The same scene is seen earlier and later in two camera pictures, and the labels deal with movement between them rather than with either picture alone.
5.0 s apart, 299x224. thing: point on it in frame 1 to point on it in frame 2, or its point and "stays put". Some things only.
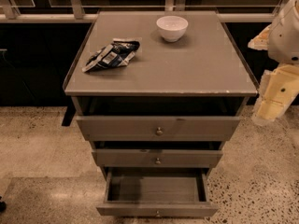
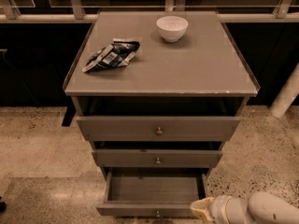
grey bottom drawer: x=156 y=193 stays put
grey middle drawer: x=157 y=158 stays put
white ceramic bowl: x=172 y=28 stays put
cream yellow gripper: x=286 y=42 to x=220 y=208
